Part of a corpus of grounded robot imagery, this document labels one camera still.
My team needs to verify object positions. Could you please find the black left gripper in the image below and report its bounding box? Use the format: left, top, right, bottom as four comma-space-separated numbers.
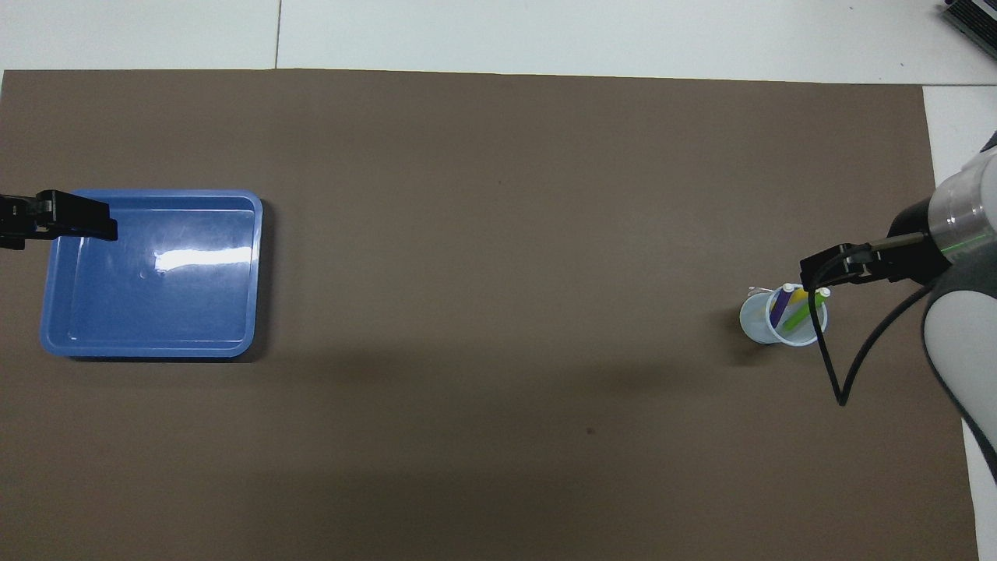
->
0, 191, 118, 250

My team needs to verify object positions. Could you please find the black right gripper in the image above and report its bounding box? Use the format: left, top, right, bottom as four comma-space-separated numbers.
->
800, 196, 953, 288

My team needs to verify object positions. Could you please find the green pen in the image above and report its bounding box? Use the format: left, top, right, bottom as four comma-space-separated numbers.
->
783, 288, 831, 332

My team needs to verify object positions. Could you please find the purple pen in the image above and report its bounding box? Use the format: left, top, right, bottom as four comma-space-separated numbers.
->
770, 284, 797, 328

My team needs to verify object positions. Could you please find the blue plastic tray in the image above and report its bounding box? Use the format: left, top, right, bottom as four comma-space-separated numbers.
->
39, 189, 264, 359

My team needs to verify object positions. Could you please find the translucent plastic cup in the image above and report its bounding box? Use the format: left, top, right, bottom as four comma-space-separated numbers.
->
738, 284, 829, 348

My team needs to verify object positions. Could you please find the dark grey ribbed device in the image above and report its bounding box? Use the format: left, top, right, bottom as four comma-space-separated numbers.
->
939, 0, 997, 51

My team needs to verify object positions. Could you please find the brown table mat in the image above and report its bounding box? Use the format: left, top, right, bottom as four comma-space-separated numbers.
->
0, 69, 981, 561

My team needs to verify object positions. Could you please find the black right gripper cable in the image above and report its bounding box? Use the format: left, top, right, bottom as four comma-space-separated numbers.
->
800, 234, 935, 408

